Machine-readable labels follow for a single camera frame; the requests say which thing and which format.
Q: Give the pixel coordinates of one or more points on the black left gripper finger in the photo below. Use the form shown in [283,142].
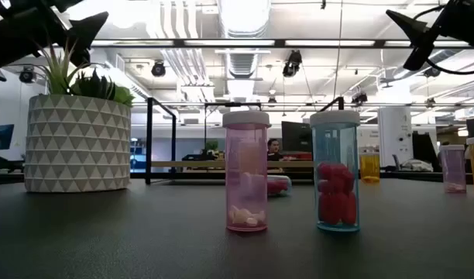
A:
[66,4]
[86,35]

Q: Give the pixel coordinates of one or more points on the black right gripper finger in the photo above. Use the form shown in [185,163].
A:
[419,28]
[419,56]

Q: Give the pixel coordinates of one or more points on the pink pill bottle white cap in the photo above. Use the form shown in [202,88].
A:
[452,170]

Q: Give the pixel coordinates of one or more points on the large blue bottle red pills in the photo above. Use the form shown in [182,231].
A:
[335,155]

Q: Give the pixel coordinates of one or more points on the small blue bottle red pills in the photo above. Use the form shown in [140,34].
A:
[279,186]

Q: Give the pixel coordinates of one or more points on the tall pink bottle white pills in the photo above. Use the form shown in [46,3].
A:
[237,155]

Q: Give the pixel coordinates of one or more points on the black ceiling spotlight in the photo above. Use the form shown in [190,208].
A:
[359,97]
[26,74]
[292,64]
[158,69]
[431,72]

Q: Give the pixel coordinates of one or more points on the green artificial succulent plant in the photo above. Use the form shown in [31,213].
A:
[93,87]

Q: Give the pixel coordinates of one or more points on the white column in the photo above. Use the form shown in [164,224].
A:
[393,135]

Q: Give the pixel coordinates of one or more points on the black framed linear ceiling light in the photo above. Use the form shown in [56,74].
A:
[179,43]

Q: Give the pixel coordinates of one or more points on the black background panel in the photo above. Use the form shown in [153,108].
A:
[424,151]

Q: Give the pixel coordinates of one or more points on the blue background screen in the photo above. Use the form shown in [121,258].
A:
[1,137]

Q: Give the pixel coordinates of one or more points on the white bag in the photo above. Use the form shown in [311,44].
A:
[417,165]

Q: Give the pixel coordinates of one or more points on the white triangle patterned plant pot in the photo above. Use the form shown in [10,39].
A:
[78,147]

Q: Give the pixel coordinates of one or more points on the black computer monitor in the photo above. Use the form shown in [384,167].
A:
[295,135]

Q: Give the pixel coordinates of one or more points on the small green background plant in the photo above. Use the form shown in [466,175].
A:
[211,145]

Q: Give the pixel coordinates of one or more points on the person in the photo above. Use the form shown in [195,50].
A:
[274,149]

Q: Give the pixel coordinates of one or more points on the black table mat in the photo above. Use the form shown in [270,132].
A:
[105,240]

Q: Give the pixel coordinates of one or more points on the black metal rig frame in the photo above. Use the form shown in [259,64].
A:
[415,176]

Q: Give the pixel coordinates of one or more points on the black frame wooden shelf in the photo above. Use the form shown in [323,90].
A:
[190,164]

